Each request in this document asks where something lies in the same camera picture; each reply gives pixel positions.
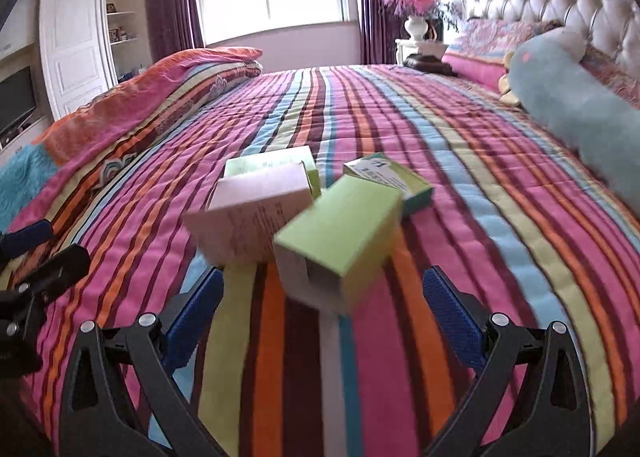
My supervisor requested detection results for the lime green box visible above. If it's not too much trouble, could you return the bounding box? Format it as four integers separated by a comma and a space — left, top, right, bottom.
273, 176, 404, 315

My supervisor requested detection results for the folded colourful quilt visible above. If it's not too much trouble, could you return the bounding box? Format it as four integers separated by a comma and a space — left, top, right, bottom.
1, 47, 262, 232

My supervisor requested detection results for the black television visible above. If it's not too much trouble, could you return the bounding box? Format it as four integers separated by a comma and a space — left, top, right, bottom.
0, 67, 37, 133

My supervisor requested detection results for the white wardrobe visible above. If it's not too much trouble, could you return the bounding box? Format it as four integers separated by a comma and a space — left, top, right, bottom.
38, 0, 153, 121

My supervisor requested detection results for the green vitamin E box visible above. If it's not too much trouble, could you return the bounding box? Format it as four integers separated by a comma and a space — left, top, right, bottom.
343, 153, 434, 217

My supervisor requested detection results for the pink white box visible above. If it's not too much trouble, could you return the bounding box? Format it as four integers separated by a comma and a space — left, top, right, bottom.
182, 162, 314, 266

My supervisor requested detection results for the light blue long plush pillow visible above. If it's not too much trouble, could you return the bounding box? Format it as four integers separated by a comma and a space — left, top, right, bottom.
508, 27, 639, 212

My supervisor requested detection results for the pale green box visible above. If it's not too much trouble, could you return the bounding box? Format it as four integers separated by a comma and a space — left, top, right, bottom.
224, 145, 321, 198

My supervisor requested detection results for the striped colourful bedspread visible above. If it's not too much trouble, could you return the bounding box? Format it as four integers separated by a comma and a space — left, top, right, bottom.
1, 58, 639, 456

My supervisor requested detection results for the purple curtain left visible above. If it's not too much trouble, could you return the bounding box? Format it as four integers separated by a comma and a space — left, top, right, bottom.
145, 0, 204, 62

